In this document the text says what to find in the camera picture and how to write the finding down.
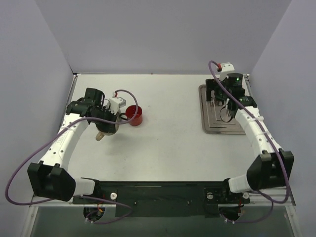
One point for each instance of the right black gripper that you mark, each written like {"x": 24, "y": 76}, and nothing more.
{"x": 211, "y": 87}

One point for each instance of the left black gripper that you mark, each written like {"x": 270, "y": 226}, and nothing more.
{"x": 108, "y": 125}

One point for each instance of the beige round mug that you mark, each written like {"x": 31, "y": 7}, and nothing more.
{"x": 107, "y": 129}

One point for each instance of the red mug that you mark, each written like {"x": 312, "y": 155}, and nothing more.
{"x": 134, "y": 115}

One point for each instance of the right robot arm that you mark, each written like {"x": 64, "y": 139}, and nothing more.
{"x": 272, "y": 165}

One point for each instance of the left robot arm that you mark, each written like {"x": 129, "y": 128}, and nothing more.
{"x": 49, "y": 177}

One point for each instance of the metal tray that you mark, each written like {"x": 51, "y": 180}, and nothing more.
{"x": 214, "y": 116}

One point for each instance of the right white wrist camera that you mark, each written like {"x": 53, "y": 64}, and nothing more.
{"x": 224, "y": 70}

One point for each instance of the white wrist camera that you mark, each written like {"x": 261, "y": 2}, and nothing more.
{"x": 115, "y": 104}
{"x": 224, "y": 70}

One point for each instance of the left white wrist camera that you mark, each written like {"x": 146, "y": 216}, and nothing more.
{"x": 115, "y": 104}

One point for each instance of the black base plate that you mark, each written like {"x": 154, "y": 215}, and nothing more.
{"x": 167, "y": 199}

